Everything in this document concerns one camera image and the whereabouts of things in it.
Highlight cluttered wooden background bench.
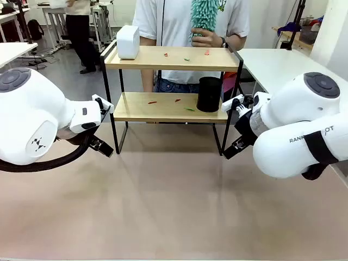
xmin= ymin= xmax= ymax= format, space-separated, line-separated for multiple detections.
xmin=271 ymin=15 xmax=325 ymax=51

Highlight wooden shelf black metal frame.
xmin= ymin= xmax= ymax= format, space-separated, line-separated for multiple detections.
xmin=100 ymin=40 xmax=244 ymax=157

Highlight black tripod stand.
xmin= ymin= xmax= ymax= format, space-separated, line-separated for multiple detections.
xmin=287 ymin=0 xmax=308 ymax=51

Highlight white rounded box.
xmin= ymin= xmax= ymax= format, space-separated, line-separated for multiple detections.
xmin=116 ymin=25 xmax=141 ymax=60

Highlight black stand pole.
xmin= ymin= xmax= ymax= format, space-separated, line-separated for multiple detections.
xmin=17 ymin=0 xmax=34 ymax=45

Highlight person's left hand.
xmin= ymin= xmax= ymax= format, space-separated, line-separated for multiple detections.
xmin=191 ymin=29 xmax=223 ymax=49

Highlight black braided cable sleeve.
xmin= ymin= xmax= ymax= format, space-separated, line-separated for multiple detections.
xmin=0 ymin=127 xmax=96 ymax=174

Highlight black strap on arm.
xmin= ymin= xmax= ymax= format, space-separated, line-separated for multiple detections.
xmin=301 ymin=130 xmax=339 ymax=181

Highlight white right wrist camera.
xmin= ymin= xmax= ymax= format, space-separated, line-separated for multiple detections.
xmin=221 ymin=95 xmax=255 ymax=115

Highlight teal chenille duster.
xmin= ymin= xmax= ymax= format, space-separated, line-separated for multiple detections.
xmin=189 ymin=0 xmax=221 ymax=46

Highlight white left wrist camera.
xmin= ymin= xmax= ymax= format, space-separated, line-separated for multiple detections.
xmin=91 ymin=94 xmax=115 ymax=116

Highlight white t-shirt torso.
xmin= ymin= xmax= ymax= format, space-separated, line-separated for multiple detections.
xmin=132 ymin=0 xmax=250 ymax=85

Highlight black backpack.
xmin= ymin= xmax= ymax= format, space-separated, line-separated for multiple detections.
xmin=27 ymin=19 xmax=45 ymax=42

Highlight blue jeans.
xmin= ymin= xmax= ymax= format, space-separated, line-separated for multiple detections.
xmin=154 ymin=77 xmax=227 ymax=102

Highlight person's right forearm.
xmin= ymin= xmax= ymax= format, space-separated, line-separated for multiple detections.
xmin=141 ymin=36 xmax=157 ymax=93

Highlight white side table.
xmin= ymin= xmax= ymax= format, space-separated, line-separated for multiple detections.
xmin=0 ymin=42 xmax=39 ymax=69

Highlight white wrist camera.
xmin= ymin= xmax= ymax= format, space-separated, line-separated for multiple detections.
xmin=221 ymin=95 xmax=255 ymax=115
xmin=91 ymin=94 xmax=115 ymax=116

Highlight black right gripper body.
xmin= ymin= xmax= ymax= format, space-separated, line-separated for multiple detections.
xmin=234 ymin=107 xmax=262 ymax=144

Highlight pink fabric item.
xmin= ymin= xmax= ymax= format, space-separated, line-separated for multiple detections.
xmin=222 ymin=71 xmax=238 ymax=96

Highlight person's left forearm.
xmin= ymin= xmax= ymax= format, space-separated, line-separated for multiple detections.
xmin=225 ymin=34 xmax=247 ymax=52

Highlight background person dark trousers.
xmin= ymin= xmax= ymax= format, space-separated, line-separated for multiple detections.
xmin=64 ymin=0 xmax=98 ymax=74

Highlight black cylindrical container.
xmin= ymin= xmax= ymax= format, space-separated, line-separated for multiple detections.
xmin=196 ymin=76 xmax=223 ymax=113

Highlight background white desks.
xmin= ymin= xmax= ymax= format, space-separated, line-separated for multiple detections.
xmin=0 ymin=0 xmax=113 ymax=53

